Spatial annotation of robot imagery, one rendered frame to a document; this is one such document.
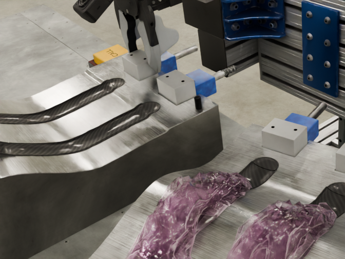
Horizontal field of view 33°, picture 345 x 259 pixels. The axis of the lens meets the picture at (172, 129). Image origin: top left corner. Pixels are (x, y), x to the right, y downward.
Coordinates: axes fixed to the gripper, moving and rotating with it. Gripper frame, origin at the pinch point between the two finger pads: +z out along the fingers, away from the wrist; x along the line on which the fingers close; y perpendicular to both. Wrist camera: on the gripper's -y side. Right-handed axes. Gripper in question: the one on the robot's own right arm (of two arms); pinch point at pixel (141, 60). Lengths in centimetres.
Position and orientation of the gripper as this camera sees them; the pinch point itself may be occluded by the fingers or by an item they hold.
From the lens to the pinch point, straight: 96.5
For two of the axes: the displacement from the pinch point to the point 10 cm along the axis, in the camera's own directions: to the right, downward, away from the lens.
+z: 1.4, 8.3, 5.5
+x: -5.5, -3.9, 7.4
